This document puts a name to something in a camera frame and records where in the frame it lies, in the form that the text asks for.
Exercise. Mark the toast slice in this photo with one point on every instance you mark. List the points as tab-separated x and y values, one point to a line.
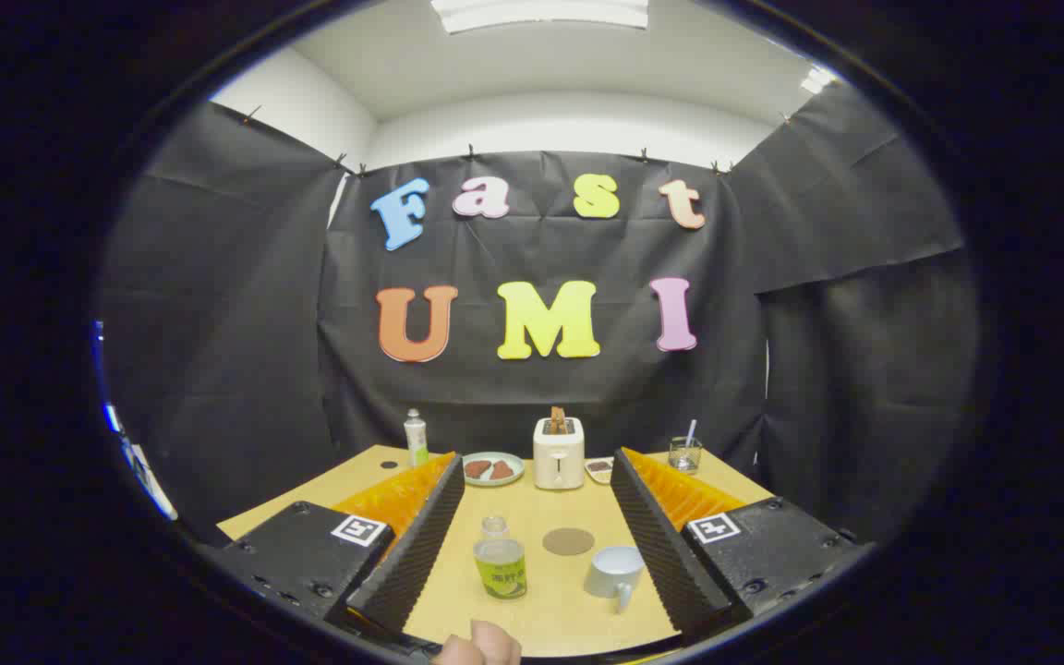
557	420

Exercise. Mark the small white green bottle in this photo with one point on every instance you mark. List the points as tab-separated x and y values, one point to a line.
416	439

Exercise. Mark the wooden table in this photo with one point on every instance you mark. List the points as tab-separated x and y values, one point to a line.
532	508

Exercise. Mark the white straw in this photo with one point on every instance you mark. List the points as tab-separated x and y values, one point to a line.
691	429

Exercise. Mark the clear glass tumbler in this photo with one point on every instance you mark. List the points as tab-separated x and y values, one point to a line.
684	457

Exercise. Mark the light blue cup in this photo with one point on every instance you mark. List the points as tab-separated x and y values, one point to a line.
610	568

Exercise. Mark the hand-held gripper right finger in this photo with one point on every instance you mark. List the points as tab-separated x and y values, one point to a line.
661	554

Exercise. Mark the brown bread slice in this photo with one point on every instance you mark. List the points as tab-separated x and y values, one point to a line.
477	468
501	470

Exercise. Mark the large ceiling light panel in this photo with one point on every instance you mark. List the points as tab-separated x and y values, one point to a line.
541	14

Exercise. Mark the round brown coaster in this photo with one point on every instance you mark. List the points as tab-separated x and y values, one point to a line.
568	541

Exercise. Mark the white toaster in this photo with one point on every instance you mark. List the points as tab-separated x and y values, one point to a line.
558	462

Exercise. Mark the small ceiling light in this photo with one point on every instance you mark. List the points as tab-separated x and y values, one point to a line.
816	80

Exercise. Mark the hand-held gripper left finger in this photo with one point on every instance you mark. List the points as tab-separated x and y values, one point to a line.
417	554

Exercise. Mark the small divided dish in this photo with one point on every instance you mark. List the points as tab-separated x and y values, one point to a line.
598	469

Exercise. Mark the green label juice bottle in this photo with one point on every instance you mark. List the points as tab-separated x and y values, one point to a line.
501	568

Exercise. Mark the pale green plate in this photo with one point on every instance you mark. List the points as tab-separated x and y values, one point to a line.
515	462

